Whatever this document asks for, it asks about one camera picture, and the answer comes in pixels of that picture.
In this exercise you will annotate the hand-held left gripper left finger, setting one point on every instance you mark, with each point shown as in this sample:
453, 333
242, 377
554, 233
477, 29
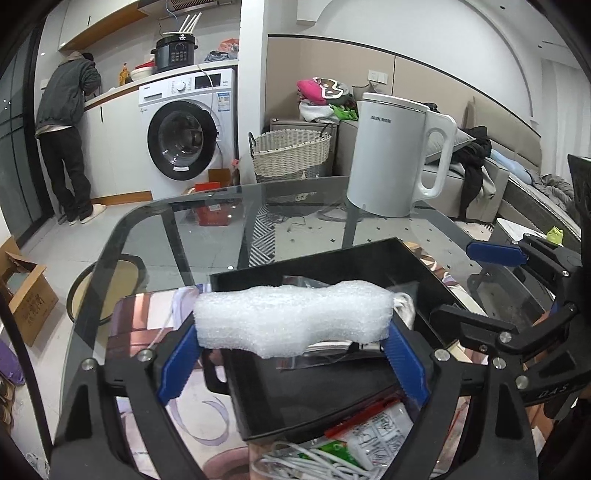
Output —
178, 364

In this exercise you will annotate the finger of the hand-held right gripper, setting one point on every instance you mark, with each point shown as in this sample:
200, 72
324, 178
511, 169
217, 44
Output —
461, 321
491, 254

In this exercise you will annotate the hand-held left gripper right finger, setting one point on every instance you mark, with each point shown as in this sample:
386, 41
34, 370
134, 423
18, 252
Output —
406, 364

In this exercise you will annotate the red-edged white packet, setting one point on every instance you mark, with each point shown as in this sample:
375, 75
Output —
383, 429

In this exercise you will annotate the black cardboard box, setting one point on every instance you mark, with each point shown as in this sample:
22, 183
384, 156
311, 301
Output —
314, 392

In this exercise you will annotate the green white packet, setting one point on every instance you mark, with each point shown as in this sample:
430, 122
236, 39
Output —
334, 448

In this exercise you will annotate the white foam piece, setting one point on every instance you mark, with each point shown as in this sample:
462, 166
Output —
286, 318

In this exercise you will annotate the yellow green object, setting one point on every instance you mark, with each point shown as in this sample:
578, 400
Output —
555, 235

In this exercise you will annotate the grey blanket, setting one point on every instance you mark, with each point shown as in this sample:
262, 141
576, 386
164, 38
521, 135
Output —
554, 191

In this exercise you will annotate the printed table mat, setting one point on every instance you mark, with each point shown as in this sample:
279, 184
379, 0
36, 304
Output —
138, 323

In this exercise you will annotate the grey sofa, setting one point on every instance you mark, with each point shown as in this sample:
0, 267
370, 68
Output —
512, 194

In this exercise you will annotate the black jacket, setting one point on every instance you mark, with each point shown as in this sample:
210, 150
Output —
475, 170

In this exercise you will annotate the light blue cloth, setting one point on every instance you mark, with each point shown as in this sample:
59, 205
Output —
510, 166

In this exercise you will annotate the round beige stool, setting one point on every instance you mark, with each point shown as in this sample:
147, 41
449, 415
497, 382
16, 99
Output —
106, 281

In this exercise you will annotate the grey pillow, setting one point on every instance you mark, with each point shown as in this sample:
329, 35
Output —
438, 145

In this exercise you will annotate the white electric kettle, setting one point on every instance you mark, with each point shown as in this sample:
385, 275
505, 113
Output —
388, 161

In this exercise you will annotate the red box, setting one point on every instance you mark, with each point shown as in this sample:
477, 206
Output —
213, 213

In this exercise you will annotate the brown cardboard box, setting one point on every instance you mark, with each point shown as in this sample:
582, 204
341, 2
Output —
32, 304

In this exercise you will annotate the purple bag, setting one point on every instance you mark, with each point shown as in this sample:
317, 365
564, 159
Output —
11, 364

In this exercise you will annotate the green cloth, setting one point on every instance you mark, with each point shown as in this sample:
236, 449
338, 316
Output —
345, 113

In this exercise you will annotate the white wicker basket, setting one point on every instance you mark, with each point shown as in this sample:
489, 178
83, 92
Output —
291, 157

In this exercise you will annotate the white cloth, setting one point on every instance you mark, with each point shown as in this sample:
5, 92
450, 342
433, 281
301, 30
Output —
316, 111

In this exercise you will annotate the patterned brown bag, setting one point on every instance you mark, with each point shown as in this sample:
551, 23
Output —
337, 88

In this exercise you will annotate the white washing machine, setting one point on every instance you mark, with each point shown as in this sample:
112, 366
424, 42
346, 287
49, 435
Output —
194, 138

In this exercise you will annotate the pink cloth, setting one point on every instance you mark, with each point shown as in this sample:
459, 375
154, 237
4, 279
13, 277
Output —
310, 90

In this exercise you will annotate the white kitchen counter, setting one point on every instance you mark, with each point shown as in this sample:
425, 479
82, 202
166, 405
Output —
115, 97

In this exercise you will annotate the dark glass door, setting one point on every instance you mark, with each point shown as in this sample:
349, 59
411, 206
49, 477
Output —
18, 138

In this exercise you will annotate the yellow oil bottle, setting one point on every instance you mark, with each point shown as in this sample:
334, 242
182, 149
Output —
123, 76

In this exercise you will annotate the black pressure cooker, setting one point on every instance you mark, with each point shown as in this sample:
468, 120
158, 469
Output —
175, 53

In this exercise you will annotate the white router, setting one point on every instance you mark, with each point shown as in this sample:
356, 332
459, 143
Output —
178, 34

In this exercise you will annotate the wall socket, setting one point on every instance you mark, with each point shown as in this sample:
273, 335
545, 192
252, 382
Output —
377, 76

